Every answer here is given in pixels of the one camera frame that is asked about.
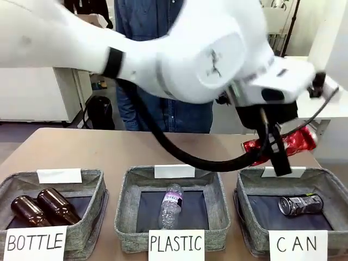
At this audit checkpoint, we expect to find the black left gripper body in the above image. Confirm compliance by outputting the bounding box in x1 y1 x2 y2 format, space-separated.
235 101 300 131

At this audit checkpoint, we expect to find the crushed red can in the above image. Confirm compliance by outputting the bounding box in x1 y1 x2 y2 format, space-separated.
243 126 319 167

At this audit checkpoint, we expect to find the crushed black can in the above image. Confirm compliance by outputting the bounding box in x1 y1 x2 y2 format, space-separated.
278 193 324 217

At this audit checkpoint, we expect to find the crushed clear plastic bottle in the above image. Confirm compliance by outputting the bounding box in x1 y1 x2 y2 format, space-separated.
158 183 184 230

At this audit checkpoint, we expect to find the brown glass bottle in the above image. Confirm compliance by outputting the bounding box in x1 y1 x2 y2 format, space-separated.
10 195 53 228
36 188 82 226

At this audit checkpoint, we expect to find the grey fabric basket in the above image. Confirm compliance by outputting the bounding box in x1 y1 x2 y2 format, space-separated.
0 169 109 259
233 166 348 258
114 165 231 254

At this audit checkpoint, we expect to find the white can text label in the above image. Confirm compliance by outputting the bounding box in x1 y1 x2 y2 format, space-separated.
268 229 328 261

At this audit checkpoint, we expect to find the blank white paper label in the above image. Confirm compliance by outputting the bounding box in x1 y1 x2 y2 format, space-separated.
154 164 196 179
261 166 307 178

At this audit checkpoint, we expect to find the white side table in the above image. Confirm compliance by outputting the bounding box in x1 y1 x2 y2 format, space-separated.
282 55 348 164

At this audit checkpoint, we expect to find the black stand pole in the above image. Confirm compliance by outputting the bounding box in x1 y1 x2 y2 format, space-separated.
282 0 301 58

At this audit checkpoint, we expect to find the white plastic text label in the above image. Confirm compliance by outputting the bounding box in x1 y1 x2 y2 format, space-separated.
148 229 206 261

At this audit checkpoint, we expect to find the person in denim clothes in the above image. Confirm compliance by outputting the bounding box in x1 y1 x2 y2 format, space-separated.
113 0 213 134

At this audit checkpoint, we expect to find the black backpack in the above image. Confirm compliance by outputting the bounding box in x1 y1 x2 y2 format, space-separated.
83 95 115 130

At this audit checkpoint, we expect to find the cardboard box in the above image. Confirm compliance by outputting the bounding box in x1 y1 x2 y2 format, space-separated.
77 13 108 28

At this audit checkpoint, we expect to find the white cabinet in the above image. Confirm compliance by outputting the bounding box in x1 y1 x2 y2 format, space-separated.
0 66 93 126

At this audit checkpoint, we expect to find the white bottle text label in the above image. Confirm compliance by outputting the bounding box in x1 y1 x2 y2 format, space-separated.
4 225 68 261

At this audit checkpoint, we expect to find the thin black cable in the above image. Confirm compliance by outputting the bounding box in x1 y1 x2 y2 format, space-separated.
297 86 340 120

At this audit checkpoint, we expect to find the thick black cable hose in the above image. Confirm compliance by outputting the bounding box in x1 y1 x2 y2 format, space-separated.
115 78 272 173

